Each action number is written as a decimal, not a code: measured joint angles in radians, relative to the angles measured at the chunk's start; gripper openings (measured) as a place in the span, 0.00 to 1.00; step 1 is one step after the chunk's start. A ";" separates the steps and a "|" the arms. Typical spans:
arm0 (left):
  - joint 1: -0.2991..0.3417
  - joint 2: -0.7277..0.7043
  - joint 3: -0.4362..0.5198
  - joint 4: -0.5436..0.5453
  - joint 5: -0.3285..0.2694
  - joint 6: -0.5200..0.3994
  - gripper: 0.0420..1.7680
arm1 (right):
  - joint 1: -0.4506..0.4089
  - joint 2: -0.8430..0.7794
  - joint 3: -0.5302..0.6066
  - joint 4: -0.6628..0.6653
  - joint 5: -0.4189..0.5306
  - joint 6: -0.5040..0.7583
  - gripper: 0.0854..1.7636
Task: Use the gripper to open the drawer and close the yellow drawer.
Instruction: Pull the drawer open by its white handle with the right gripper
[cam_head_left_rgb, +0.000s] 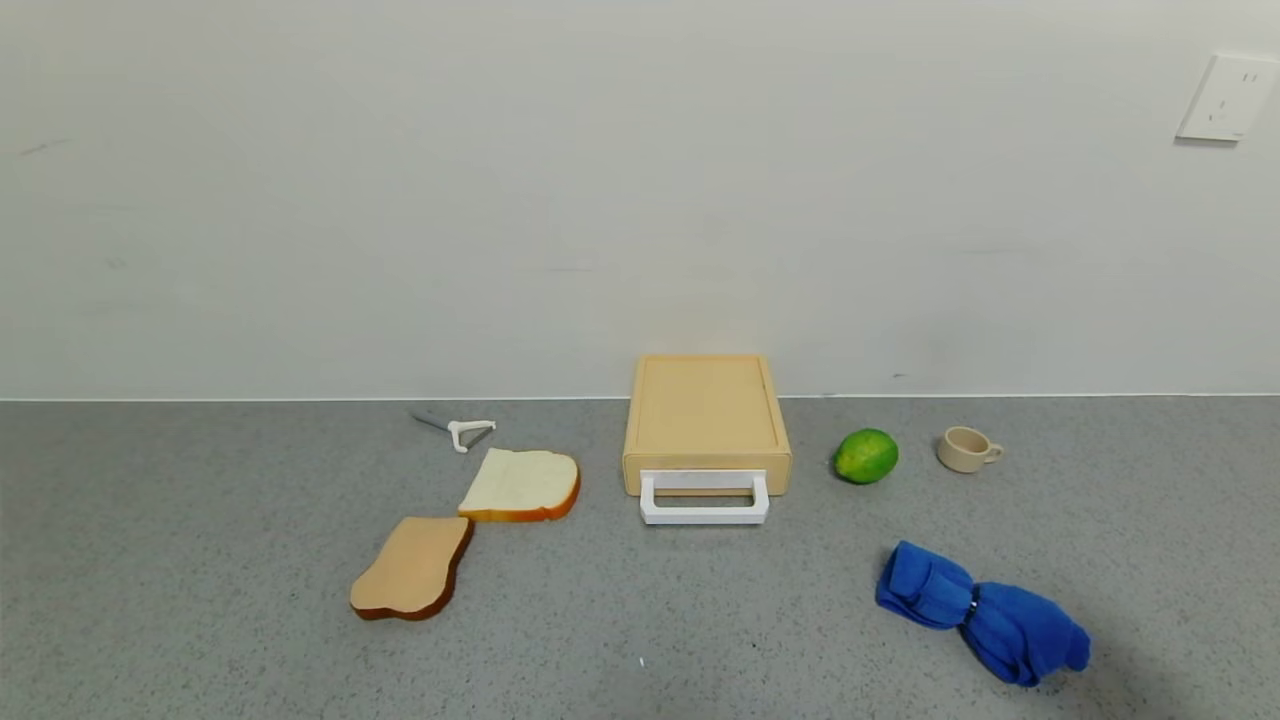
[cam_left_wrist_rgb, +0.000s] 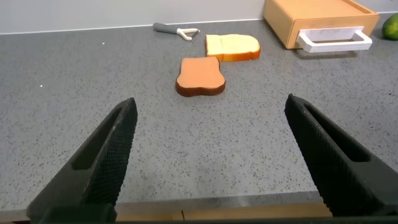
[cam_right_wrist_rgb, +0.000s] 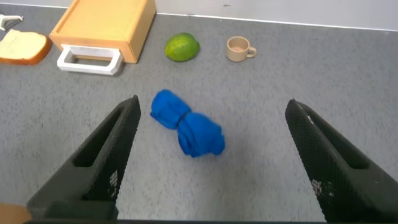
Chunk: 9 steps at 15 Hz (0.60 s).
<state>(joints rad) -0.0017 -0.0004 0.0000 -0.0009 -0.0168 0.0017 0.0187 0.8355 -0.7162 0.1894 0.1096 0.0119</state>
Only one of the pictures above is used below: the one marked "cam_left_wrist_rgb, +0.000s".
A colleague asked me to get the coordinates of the white toast bread slice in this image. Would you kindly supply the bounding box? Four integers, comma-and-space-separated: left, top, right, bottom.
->
205, 33, 261, 62

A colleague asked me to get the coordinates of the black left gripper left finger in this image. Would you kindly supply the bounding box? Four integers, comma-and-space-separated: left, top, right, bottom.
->
26, 97, 139, 224

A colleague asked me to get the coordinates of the yellow drawer cabinet housing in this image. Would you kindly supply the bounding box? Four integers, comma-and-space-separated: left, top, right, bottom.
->
262, 0, 379, 48

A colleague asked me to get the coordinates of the green lime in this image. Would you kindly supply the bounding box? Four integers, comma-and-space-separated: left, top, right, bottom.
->
381, 12, 398, 41

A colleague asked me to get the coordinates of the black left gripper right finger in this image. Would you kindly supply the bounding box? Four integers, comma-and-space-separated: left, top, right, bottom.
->
284, 93, 398, 218

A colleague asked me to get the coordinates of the grey handled white peeler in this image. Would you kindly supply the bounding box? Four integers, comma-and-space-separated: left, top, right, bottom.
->
152, 22, 201, 42

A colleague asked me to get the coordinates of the brown toast bread slice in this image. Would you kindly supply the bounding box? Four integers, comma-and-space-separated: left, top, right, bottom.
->
175, 56, 226, 98

